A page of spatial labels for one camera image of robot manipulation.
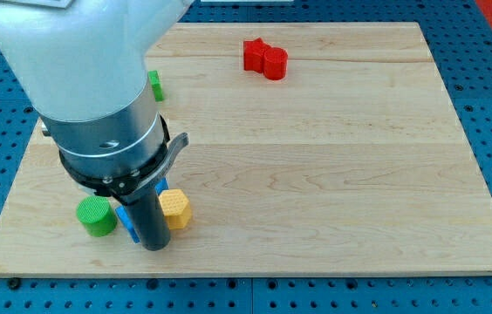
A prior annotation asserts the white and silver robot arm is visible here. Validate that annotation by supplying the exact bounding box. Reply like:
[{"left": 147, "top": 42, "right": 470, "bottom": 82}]
[{"left": 0, "top": 0, "right": 190, "bottom": 179}]

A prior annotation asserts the green block behind arm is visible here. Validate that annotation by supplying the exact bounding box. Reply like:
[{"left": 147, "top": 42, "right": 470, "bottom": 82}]
[{"left": 148, "top": 70, "right": 164, "bottom": 102}]

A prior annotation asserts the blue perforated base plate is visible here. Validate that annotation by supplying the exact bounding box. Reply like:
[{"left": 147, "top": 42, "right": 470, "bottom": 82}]
[{"left": 0, "top": 0, "right": 492, "bottom": 313}]

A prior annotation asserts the black clamp ring with lever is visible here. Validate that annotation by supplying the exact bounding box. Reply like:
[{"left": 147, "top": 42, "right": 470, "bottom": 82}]
[{"left": 58, "top": 113, "right": 190, "bottom": 206}]

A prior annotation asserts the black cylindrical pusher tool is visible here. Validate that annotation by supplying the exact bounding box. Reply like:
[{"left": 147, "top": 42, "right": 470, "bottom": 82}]
[{"left": 123, "top": 188, "right": 171, "bottom": 251}]

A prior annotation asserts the light wooden board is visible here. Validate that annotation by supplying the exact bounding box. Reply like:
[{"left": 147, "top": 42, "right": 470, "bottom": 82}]
[{"left": 0, "top": 23, "right": 492, "bottom": 278}]

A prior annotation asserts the red star block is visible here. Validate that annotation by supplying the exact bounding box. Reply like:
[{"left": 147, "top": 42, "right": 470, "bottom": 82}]
[{"left": 243, "top": 38, "right": 270, "bottom": 73}]

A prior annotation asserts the blue block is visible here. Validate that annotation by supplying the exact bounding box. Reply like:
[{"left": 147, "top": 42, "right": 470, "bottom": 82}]
[{"left": 115, "top": 178, "right": 168, "bottom": 243}]

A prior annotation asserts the red cylinder block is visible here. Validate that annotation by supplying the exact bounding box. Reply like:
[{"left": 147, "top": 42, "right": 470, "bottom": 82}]
[{"left": 263, "top": 47, "right": 288, "bottom": 80}]

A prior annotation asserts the yellow hexagon block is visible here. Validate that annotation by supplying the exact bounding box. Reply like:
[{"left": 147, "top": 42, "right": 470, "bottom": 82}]
[{"left": 159, "top": 189, "right": 192, "bottom": 230}]

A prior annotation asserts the green cylinder block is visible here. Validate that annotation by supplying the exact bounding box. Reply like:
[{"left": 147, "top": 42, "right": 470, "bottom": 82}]
[{"left": 76, "top": 196, "right": 117, "bottom": 237}]

